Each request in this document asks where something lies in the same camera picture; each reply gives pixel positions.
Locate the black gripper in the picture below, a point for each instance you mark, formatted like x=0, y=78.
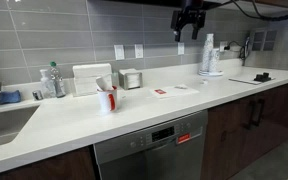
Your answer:
x=188, y=17

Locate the white and red mug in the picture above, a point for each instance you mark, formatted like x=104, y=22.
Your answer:
x=106, y=100

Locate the tall printed paper cup stack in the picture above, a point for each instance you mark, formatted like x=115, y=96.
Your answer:
x=206, y=53

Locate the short printed paper cup stack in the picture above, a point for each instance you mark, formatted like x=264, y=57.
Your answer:
x=214, y=61

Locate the round white tray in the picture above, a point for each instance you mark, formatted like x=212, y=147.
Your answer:
x=210, y=74

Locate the white sheet with red label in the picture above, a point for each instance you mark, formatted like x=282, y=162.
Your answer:
x=174, y=91

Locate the white flat mat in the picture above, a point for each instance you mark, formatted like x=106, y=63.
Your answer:
x=244, y=80

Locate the small black object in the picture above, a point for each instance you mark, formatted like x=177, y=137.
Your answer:
x=262, y=77

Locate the white translucent storage box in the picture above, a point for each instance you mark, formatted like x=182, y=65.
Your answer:
x=90, y=76

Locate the brown cabinet door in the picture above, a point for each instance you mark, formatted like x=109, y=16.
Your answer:
x=280, y=110
x=227, y=140

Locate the stainless steel dishwasher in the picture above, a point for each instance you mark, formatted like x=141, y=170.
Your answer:
x=150, y=150

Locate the green capped water bottle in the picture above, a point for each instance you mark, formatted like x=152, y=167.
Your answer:
x=58, y=81

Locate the clear soap bottle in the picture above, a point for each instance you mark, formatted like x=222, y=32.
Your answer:
x=46, y=85

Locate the small metal cup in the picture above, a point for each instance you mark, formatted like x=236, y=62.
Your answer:
x=37, y=95

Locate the blue sponge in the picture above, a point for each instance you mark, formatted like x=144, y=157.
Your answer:
x=9, y=97

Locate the brown sink cabinet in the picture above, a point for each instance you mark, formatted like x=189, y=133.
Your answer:
x=50, y=166

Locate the kitchen sink basin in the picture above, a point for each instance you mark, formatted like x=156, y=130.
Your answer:
x=4, y=126

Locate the white wall outlet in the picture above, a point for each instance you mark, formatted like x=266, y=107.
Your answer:
x=139, y=51
x=222, y=46
x=181, y=48

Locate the white wall switch plate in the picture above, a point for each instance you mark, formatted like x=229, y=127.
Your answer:
x=119, y=52

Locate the grey wall panel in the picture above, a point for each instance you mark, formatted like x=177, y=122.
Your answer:
x=258, y=40

